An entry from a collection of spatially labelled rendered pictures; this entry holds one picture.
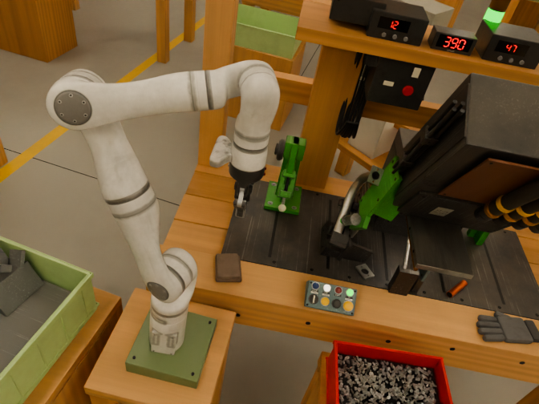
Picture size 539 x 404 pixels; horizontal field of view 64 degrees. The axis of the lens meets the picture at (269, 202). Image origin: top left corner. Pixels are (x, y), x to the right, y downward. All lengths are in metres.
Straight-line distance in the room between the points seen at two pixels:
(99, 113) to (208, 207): 0.88
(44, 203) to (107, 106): 2.25
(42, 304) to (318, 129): 1.05
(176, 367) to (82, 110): 0.71
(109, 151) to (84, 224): 1.96
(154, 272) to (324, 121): 0.90
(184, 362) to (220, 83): 0.74
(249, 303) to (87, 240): 1.55
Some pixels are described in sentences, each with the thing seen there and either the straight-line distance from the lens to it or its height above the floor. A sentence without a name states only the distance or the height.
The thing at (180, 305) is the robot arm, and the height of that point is 1.10.
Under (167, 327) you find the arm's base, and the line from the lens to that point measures 1.13.
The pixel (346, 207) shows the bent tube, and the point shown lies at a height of 1.04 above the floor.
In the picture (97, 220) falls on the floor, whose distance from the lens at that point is 2.83.
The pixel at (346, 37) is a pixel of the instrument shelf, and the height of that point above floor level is 1.54.
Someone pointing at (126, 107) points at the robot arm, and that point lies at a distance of 0.79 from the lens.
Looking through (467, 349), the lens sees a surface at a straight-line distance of 1.52.
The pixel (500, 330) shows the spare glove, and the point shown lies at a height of 0.92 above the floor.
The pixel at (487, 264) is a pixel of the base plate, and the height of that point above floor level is 0.90.
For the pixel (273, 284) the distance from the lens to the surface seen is 1.37.
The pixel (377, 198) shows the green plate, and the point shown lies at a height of 1.17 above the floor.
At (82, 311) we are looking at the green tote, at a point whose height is 0.86.
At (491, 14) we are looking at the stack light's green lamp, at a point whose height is 1.63.
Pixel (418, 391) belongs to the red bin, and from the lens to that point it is 1.35.
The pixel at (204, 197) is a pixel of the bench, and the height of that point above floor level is 0.88.
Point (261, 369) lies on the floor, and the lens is 2.24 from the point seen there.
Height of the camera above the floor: 1.98
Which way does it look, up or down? 42 degrees down
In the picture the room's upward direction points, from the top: 11 degrees clockwise
